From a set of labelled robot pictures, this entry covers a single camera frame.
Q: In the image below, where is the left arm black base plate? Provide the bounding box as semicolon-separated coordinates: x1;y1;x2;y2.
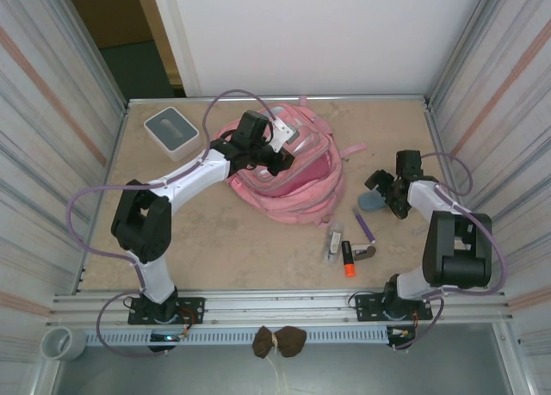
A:
127;296;206;326

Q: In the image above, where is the pink backpack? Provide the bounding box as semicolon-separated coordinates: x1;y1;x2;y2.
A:
214;94;367;228

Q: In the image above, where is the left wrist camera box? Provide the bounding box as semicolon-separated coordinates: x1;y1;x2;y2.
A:
269;117;301;154

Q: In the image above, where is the brown cloth bag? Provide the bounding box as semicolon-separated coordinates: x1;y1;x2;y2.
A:
251;324;308;361

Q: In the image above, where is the aluminium mounting rail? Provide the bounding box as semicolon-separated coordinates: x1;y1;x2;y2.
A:
46;287;516;327

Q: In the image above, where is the thin beige string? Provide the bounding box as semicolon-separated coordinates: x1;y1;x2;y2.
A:
263;355;290;395

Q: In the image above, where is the brown wooden door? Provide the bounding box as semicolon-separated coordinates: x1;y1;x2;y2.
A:
62;0;182;86

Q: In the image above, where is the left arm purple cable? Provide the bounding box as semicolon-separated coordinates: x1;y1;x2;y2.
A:
64;88;279;358

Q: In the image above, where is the white slotted cable duct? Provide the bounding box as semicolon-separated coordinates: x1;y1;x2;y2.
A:
84;328;391;347

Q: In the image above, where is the blue pencil case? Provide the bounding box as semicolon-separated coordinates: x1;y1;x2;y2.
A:
357;190;391;213

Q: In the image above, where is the white tissue box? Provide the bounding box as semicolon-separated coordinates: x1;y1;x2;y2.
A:
144;106;203;163

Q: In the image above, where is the orange black highlighter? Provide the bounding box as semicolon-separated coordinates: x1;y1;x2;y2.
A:
340;239;358;279

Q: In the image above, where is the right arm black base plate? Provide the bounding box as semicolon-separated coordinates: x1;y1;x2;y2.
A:
355;292;434;323

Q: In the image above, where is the white cup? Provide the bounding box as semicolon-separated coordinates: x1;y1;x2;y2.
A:
40;325;87;362

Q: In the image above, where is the purple pen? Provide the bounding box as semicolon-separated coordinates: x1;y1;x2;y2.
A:
352;208;379;245

